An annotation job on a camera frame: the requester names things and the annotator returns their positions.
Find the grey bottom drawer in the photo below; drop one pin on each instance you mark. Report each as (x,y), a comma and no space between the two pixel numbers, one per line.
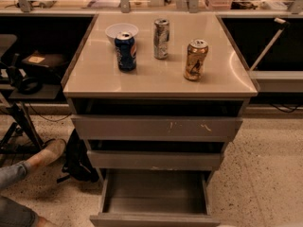
(150,198)

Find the grey drawer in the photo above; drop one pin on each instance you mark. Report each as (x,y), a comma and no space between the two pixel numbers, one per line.
(150,198)
(154,160)
(157,128)

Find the grey drawer cabinet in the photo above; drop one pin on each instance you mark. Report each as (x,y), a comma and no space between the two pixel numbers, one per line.
(96,86)

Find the grey top drawer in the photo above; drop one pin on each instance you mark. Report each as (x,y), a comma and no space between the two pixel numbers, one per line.
(157,128)

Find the grey middle drawer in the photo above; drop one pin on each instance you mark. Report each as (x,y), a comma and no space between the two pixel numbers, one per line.
(154,160)

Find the blue Pepsi can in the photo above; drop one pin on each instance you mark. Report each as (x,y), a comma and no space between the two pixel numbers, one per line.
(125,51)

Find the gold crumpled can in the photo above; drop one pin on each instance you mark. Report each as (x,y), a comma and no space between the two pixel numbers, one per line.
(197,51)

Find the silver crumpled can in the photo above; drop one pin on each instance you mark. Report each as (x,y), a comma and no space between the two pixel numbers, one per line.
(161,38)

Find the white bowl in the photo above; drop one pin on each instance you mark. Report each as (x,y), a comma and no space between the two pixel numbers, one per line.
(113,30)

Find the black backpack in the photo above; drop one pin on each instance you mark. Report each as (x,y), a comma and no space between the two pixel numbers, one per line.
(77,164)

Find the dark box with label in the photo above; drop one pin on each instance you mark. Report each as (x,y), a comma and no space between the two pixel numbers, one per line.
(49,68)

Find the beige shoe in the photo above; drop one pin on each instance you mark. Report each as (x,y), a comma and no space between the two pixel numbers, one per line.
(52,152)

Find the black headphones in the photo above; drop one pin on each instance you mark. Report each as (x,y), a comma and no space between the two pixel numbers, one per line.
(24,85)

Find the blue jeans leg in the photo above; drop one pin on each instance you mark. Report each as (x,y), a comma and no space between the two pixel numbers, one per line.
(10,175)

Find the black stand frame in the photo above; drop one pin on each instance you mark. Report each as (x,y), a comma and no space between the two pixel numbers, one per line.
(21,137)

